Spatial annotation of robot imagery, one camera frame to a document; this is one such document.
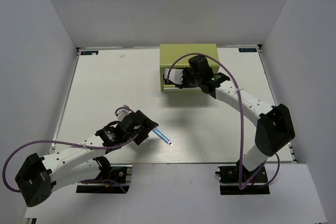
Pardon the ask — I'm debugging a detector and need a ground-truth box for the blue highlighter pen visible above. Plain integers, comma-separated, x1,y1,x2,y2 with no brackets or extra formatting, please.
152,128,172,145

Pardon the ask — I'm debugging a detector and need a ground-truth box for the green metal drawer chest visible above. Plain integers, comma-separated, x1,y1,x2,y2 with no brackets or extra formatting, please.
160,44,219,92

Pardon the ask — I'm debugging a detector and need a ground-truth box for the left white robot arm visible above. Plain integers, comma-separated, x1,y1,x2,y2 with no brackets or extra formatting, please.
15,110,158,207

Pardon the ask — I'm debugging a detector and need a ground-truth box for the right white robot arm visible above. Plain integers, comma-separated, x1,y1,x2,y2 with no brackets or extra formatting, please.
183,53,295,182

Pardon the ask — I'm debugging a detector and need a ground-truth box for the right blue corner label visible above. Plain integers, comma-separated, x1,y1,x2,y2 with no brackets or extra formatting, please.
238,48,257,52

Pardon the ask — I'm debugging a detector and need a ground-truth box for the blue corner label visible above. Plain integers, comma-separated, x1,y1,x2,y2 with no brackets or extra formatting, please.
80,50,99,56
238,48,257,52

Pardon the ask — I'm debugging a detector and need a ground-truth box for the left blue corner label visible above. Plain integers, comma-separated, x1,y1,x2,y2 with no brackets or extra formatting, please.
80,50,99,56

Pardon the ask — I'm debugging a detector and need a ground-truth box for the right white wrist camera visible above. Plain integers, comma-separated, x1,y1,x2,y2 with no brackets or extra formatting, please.
164,68,183,86

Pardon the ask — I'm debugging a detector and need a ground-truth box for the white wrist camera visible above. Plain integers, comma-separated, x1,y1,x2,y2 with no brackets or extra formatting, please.
115,105,134,121
164,68,183,86

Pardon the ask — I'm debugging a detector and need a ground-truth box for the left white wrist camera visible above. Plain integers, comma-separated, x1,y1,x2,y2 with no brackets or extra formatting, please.
115,105,134,121

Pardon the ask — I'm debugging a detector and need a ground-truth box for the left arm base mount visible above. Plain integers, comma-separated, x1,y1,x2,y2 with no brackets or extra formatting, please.
76,165,132,194

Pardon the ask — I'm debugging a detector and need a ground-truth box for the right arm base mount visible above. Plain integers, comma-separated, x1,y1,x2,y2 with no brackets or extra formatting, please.
215,165,270,196

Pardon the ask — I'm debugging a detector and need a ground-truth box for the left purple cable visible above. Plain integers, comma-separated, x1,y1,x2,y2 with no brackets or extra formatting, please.
2,106,144,193

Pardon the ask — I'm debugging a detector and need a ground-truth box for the purple cable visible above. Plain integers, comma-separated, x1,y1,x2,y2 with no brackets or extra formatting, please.
167,52,280,190
2,106,144,193

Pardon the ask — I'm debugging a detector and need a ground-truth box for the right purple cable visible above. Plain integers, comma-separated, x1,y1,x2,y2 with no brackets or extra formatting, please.
167,52,280,190

